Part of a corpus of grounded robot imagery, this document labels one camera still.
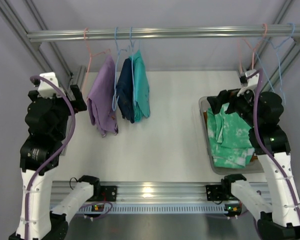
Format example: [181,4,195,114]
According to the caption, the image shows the green tie-dye trousers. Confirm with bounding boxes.
[206,103,256,169]

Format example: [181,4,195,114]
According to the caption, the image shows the pink wire hanger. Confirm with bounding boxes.
[82,27,111,93]
[236,23,269,73]

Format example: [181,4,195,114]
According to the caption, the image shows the light blue wire hanger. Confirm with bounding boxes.
[255,22,296,105]

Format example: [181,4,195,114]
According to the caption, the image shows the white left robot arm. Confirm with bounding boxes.
[9,84,101,240]

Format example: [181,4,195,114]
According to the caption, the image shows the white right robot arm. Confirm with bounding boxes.
[207,89,300,240]

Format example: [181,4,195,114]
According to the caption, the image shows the purple trousers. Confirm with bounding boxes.
[87,55,119,137]

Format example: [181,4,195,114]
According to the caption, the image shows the dark navy denim trousers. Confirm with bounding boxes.
[116,58,135,124]

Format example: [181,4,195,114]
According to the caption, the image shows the teal trousers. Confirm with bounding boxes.
[133,50,151,122]

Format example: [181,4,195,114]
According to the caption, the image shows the clear plastic storage bin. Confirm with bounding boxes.
[198,96,264,176]

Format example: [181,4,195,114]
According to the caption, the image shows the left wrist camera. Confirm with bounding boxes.
[30,72,59,99]

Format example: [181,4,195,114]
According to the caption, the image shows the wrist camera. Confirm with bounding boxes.
[30,72,59,99]
[237,69,263,97]

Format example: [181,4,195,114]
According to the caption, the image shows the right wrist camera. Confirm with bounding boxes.
[237,69,263,97]

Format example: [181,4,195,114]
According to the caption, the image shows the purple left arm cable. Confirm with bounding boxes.
[23,74,113,240]

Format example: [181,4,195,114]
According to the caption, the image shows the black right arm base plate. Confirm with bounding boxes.
[205,184,237,202]

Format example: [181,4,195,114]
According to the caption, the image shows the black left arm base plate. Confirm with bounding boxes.
[99,185,118,202]

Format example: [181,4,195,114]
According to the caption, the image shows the aluminium hanging rail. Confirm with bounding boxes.
[26,23,300,43]

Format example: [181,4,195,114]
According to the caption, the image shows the aluminium front frame rail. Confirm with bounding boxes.
[50,180,271,205]

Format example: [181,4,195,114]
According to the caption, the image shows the grey slotted cable duct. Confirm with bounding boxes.
[77,203,241,215]

